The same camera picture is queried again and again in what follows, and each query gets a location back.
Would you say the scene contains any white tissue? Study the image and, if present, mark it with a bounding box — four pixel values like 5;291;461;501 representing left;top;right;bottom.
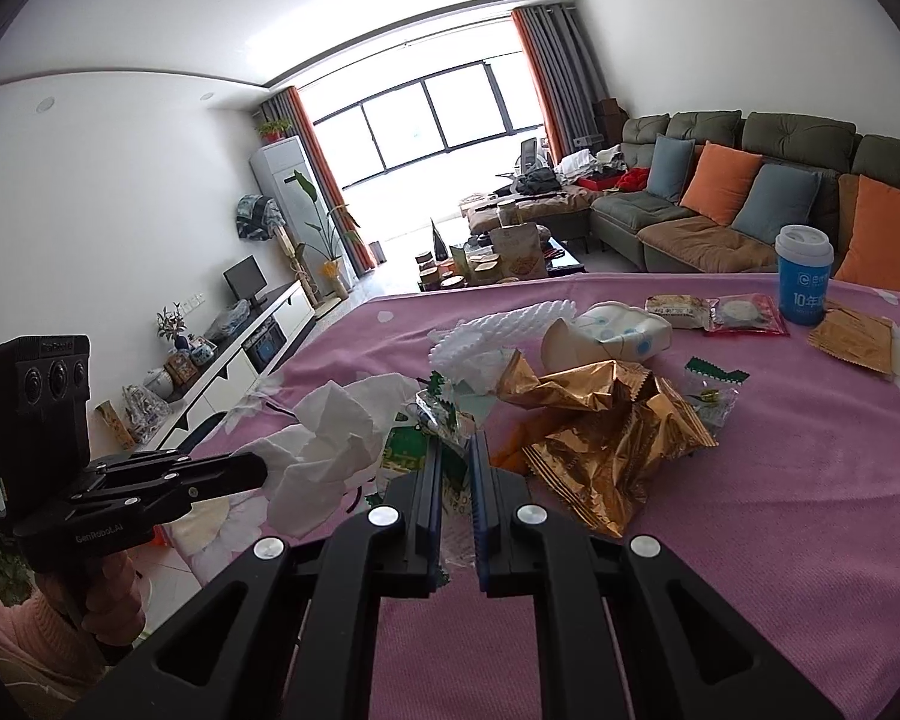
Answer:
244;374;419;538

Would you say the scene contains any gold foil snack bag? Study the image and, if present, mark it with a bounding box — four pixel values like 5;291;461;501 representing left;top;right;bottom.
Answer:
496;353;717;538

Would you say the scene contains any green clear candy wrapper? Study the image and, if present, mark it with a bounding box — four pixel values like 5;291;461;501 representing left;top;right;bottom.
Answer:
678;356;749;436

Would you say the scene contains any crushed paper cup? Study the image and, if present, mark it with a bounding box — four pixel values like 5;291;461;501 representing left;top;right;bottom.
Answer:
541;301;673;372

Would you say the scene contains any pink left sleeve forearm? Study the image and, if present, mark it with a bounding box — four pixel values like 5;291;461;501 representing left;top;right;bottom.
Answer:
0;577;109;718

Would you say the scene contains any person's left hand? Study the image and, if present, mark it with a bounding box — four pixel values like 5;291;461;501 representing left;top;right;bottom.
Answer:
37;551;146;647

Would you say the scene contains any white tv cabinet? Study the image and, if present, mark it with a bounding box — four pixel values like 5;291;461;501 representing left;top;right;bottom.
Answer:
144;281;317;450

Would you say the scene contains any pink floral tablecloth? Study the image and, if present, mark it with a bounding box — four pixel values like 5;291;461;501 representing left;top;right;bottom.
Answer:
172;273;900;718

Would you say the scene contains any small black monitor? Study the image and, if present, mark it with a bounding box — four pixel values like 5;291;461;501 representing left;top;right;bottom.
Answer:
224;255;268;309

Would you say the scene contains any cracker packet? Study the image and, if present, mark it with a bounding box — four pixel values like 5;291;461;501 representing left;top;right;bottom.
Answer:
644;293;712;332

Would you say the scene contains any red cookie packet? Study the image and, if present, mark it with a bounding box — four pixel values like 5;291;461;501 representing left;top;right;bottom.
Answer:
707;294;788;337

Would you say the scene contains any brown flat sachet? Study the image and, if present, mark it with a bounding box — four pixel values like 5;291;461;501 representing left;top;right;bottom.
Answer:
808;301;893;376

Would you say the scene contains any white standing air conditioner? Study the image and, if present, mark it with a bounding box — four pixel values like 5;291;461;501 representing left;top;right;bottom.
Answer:
250;137;343;296

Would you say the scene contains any tall leafy potted plant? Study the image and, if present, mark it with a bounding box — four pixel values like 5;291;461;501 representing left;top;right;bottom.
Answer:
283;169;352;301

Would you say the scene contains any coffee table with jars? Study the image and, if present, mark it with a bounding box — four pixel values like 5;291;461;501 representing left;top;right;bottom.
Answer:
414;220;587;293

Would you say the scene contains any kraft snack bag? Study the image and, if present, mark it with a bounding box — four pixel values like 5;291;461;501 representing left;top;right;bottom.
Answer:
489;223;548;280

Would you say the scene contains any blue paper coffee cup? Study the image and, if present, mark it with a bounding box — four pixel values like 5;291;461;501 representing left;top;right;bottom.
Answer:
775;224;834;327

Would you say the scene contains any orange pillow far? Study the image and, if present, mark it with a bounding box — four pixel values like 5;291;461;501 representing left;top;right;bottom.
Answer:
681;142;763;226

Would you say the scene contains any orange pillow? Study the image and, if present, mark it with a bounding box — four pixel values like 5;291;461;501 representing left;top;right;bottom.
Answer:
681;142;763;226
836;176;900;291

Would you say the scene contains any blue pillow near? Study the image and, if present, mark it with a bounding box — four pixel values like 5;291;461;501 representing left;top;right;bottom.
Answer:
731;163;821;244

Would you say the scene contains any blue pillow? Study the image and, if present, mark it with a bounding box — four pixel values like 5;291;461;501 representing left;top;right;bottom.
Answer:
647;135;696;202
731;163;821;244

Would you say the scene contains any left orange grey curtain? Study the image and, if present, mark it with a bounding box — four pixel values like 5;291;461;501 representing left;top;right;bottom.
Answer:
255;86;377;278

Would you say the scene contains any orange grey curtain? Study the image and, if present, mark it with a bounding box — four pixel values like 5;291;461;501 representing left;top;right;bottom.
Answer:
510;4;608;161
255;86;377;278

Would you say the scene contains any orange pillow near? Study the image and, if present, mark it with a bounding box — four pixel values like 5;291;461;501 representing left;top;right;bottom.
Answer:
836;176;900;291

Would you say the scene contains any blue pillow far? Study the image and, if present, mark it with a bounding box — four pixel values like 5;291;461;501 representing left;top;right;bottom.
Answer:
647;135;696;202

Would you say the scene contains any right orange grey curtain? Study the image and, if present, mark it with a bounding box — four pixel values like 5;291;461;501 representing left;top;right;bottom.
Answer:
510;4;608;161

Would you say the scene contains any black window frame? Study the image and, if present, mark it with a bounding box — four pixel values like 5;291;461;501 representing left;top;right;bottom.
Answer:
312;52;543;187

